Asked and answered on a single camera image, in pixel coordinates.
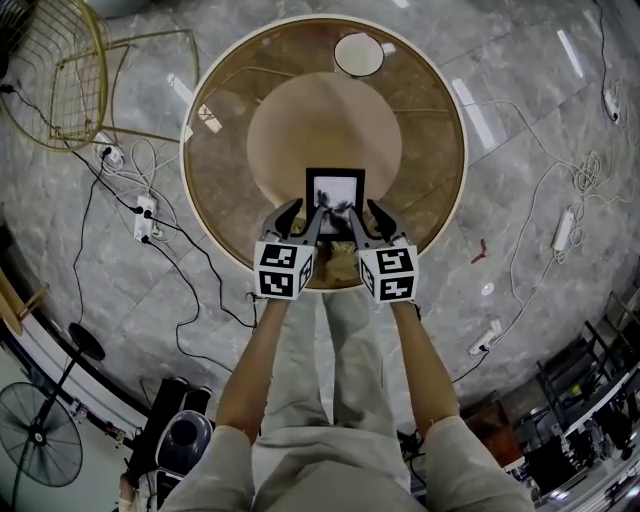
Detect coiled white cable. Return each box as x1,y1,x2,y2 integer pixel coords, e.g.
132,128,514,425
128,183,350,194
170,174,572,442
464,97,640,321

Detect long white power strip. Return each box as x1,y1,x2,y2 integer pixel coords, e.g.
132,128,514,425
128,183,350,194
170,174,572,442
551,208,575,251

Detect person's tan shoe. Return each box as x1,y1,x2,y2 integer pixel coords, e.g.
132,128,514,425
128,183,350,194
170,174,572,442
319,240,362,290

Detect black metal rack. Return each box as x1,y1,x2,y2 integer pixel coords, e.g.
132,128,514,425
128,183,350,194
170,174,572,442
534,292,640,501

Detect dark brown box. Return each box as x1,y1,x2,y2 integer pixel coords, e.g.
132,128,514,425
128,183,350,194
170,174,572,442
464,399,524,466

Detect person's beige trousers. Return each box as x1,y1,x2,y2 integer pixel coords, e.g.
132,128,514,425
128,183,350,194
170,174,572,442
259,289,404,436

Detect white round dish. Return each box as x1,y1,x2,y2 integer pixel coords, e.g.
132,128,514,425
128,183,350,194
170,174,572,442
333,32,386,80

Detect grey canister appliance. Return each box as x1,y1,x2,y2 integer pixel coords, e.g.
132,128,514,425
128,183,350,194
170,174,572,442
153,409,215,474

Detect person's right forearm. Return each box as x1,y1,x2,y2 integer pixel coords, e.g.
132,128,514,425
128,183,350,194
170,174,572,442
388,299,462,441

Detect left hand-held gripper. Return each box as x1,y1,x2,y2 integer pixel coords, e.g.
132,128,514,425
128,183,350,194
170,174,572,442
252,197,330,302

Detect person's beige shirt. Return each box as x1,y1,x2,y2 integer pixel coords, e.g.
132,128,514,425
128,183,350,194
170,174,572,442
162,414,536,512

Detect black floor cable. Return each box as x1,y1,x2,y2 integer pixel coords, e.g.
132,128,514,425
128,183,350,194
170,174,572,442
0,82,146,214

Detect wooden bench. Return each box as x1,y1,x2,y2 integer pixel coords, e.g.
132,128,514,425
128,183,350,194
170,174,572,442
0,264,50,337

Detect black framed picture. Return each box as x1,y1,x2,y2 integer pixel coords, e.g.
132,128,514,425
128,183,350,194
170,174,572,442
304,167,368,242

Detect black power cable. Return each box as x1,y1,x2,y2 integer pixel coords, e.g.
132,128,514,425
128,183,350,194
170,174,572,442
592,0,614,96

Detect round glass side table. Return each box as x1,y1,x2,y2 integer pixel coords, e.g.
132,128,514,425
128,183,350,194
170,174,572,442
178,13,470,292

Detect person's left forearm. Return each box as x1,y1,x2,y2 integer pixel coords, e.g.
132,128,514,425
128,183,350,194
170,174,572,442
213,297,292,446

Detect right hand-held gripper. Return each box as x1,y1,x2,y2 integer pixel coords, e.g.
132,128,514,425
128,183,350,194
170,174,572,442
347,197,421,305

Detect black standing fan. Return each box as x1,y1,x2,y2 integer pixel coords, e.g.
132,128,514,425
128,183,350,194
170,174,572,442
0,322,107,490

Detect gold wire chair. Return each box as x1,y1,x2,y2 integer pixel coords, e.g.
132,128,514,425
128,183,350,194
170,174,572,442
0,0,201,154

